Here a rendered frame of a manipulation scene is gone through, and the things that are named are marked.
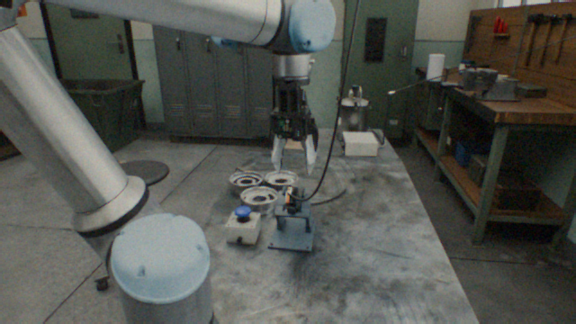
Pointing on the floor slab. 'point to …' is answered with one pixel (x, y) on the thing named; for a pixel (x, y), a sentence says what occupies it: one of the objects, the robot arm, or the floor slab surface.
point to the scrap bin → (107, 107)
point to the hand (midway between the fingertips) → (294, 167)
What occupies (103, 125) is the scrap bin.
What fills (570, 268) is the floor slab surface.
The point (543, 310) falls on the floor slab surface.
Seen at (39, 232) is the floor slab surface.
